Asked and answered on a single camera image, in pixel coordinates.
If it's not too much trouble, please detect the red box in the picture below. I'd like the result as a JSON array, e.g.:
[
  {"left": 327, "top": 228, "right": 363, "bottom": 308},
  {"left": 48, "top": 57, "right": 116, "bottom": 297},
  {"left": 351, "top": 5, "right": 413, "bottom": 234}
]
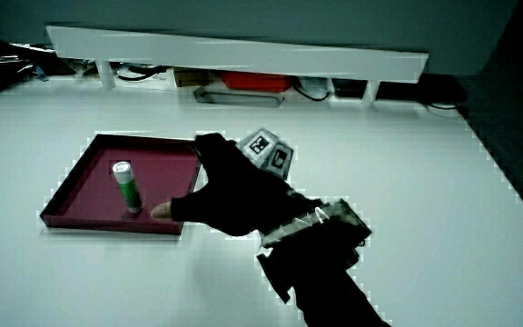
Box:
[{"left": 219, "top": 70, "right": 294, "bottom": 94}]

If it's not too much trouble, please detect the person's right hand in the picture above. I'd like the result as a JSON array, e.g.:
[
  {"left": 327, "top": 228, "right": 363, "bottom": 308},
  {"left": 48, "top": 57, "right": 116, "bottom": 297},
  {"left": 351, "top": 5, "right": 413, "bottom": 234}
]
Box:
[{"left": 151, "top": 128, "right": 325, "bottom": 238}]

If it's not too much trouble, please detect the green glue stick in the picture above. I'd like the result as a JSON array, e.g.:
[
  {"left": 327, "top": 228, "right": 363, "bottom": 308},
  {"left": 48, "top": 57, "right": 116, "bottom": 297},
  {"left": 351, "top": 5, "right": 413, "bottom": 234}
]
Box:
[{"left": 112, "top": 160, "right": 144, "bottom": 214}]

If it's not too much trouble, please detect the maroon tray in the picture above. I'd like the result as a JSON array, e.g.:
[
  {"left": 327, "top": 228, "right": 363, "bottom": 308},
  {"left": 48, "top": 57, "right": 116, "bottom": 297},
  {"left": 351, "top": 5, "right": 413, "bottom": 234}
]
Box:
[{"left": 39, "top": 133, "right": 202, "bottom": 236}]

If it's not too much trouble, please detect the brown cardboard box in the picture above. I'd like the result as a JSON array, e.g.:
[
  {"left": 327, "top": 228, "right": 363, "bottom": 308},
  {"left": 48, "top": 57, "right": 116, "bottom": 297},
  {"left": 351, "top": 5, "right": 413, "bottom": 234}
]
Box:
[{"left": 173, "top": 66, "right": 212, "bottom": 88}]

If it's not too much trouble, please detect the white plastic bag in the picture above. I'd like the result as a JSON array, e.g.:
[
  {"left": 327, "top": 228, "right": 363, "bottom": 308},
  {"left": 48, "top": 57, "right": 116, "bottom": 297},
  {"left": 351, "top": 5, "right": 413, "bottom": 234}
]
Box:
[{"left": 297, "top": 75, "right": 333, "bottom": 99}]

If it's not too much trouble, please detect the white desk shelf riser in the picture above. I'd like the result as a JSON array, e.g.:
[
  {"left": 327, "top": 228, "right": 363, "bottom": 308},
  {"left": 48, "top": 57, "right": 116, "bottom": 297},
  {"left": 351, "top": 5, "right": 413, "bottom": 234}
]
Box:
[{"left": 45, "top": 25, "right": 429, "bottom": 108}]

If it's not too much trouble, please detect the black cable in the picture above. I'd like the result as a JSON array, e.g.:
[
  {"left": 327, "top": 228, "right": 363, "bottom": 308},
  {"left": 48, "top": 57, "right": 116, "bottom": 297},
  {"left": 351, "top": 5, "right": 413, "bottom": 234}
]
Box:
[
  {"left": 424, "top": 101, "right": 465, "bottom": 113},
  {"left": 291, "top": 84, "right": 331, "bottom": 103},
  {"left": 115, "top": 64, "right": 172, "bottom": 83}
]

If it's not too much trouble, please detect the grey flat tray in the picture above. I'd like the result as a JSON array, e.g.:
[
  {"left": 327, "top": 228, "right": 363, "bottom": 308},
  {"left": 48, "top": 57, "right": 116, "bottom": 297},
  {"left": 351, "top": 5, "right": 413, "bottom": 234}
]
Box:
[{"left": 192, "top": 85, "right": 286, "bottom": 109}]

